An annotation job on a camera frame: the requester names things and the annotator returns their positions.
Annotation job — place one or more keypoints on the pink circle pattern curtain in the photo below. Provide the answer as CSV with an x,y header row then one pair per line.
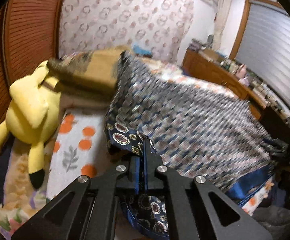
x,y
156,26

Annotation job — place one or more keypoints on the golden fringed cushion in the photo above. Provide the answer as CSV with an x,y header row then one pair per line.
x,y
89,74

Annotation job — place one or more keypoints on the blue tissue box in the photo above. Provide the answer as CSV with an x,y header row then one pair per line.
x,y
141,52

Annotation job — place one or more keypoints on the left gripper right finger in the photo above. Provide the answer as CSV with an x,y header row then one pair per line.
x,y
154,170

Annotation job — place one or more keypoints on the pink figurine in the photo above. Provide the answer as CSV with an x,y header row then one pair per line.
x,y
241,72

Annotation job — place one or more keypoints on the orange fruit print blanket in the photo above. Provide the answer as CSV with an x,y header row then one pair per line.
x,y
80,149

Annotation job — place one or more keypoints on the grey window blind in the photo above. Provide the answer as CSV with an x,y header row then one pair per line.
x,y
265,47

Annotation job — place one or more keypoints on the yellow plush toy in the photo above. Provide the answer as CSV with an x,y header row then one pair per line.
x,y
32,117

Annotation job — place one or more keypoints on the wooden louvered wardrobe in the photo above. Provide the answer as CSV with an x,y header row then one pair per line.
x,y
29,32

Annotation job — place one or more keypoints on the cardboard box on desk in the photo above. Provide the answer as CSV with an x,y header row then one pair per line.
x,y
209,54

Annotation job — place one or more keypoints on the navy patterned silk garment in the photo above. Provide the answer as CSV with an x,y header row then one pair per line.
x,y
221,183

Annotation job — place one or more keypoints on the long wooden cabinet desk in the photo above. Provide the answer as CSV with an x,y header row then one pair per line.
x,y
197,66

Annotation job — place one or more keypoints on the floral quilt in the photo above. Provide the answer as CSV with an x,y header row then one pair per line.
x,y
19,201

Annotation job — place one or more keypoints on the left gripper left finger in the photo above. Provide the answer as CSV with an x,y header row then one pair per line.
x,y
136,180

